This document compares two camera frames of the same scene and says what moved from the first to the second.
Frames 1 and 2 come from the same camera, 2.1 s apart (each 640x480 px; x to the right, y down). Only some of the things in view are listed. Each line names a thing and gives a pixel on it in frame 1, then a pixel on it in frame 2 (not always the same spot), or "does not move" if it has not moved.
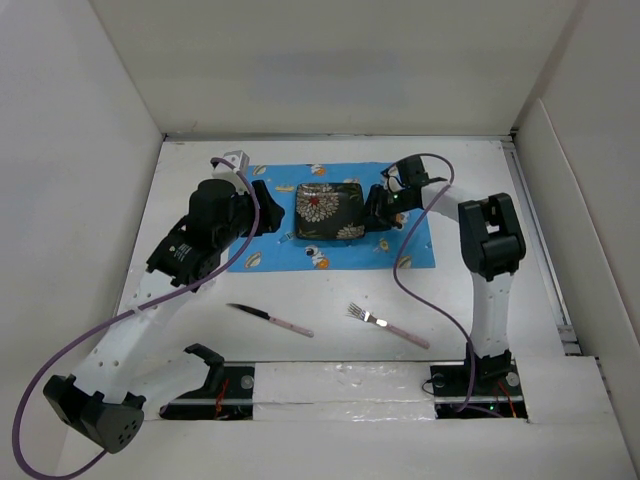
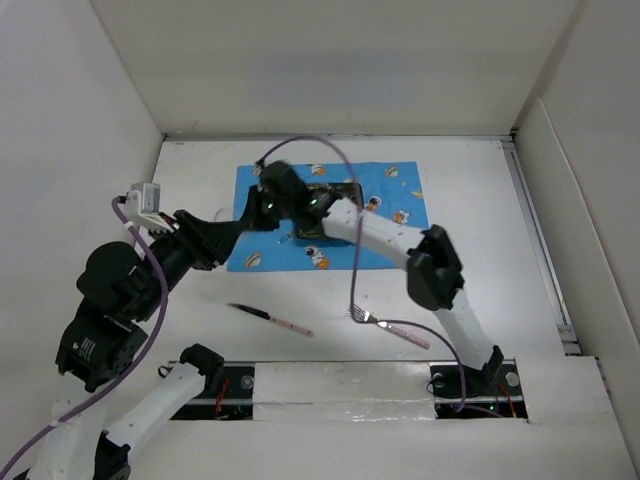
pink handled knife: [265, 315] does not move
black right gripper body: [389, 205] → [267, 210]
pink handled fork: [355, 311] does not move
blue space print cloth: [281, 251] does not move
